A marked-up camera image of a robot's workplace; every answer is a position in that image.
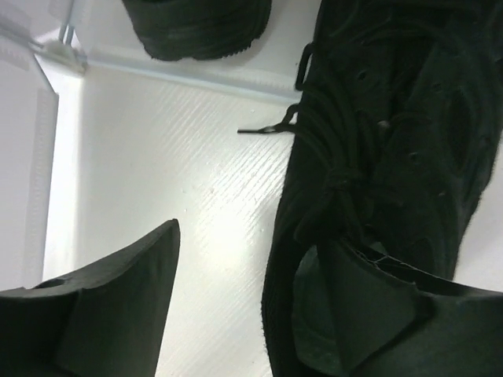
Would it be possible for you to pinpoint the white plastic shoe cabinet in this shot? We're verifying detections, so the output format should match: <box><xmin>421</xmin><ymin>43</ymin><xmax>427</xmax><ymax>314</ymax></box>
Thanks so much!
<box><xmin>0</xmin><ymin>0</ymin><xmax>303</xmax><ymax>291</ymax></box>

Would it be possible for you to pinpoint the black slip-on shoe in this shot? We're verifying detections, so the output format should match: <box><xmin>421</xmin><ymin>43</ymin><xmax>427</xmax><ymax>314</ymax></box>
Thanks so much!
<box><xmin>123</xmin><ymin>0</ymin><xmax>272</xmax><ymax>61</ymax></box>
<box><xmin>261</xmin><ymin>1</ymin><xmax>502</xmax><ymax>376</ymax></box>

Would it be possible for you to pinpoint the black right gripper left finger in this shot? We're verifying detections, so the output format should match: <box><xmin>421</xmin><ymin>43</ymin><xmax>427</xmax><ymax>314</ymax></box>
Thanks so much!
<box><xmin>1</xmin><ymin>219</ymin><xmax>180</xmax><ymax>377</ymax></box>

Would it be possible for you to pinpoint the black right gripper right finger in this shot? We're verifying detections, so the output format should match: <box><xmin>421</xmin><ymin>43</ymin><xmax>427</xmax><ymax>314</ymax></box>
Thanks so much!
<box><xmin>317</xmin><ymin>239</ymin><xmax>502</xmax><ymax>376</ymax></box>

